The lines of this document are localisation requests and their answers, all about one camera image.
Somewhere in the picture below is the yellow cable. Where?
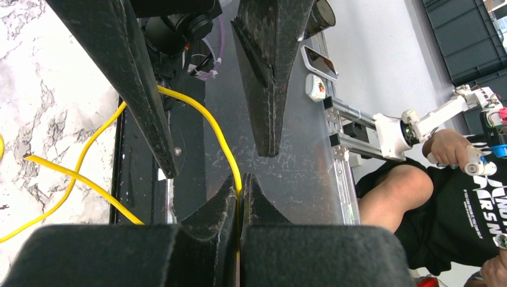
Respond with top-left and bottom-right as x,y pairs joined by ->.
0,85 -> 243,244

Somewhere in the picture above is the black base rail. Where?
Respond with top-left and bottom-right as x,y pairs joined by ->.
112,94 -> 206,224

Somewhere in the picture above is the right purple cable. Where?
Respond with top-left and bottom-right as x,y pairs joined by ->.
190,16 -> 227,82

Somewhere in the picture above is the person in black shirt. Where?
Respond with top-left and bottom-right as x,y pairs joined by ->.
356,129 -> 506,286

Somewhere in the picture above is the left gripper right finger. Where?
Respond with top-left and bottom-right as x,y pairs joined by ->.
240,173 -> 414,286

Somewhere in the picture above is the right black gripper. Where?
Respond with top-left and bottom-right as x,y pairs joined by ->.
48,0 -> 314,178

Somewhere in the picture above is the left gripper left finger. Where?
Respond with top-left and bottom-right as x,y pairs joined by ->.
3,177 -> 237,286

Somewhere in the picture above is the white smartphone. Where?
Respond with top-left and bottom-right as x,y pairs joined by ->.
301,45 -> 338,81

